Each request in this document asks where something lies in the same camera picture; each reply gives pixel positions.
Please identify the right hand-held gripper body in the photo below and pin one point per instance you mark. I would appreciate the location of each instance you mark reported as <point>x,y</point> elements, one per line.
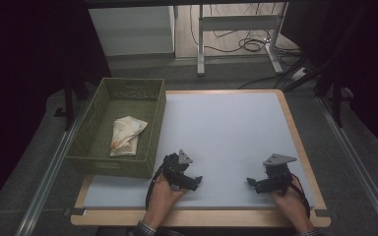
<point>277,178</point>

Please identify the black stand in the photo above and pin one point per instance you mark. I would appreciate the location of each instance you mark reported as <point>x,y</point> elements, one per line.
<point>336,98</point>
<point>69,105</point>

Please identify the dark curtain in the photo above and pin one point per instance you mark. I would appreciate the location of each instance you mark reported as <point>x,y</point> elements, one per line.
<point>23,49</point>
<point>370,49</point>

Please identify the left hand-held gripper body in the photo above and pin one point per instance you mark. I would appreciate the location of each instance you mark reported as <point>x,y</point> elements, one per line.
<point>177,172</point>

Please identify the metal floor rail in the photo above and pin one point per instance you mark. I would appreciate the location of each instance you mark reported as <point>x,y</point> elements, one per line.
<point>50,170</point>
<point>357,164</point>

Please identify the green plastic basket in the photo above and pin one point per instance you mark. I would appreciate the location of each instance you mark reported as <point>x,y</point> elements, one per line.
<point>124,98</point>

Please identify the cream patterned cloth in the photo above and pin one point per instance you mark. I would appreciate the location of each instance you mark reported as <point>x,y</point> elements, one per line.
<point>126,134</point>

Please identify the white cabinet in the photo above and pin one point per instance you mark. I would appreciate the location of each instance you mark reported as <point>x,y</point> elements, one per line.
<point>131,31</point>

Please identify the person's right hand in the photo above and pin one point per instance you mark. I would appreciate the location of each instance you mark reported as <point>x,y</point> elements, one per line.
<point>290,201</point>

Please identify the white power strip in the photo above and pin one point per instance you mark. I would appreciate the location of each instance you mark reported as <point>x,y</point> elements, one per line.
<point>299,73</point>

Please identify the white metal desk frame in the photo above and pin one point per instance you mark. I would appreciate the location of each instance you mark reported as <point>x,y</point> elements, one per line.
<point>239,23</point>

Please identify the person's left hand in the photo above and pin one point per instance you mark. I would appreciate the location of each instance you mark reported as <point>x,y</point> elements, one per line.
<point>162,198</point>

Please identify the light blue table mat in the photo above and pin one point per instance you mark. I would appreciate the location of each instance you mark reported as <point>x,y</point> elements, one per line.
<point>226,131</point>

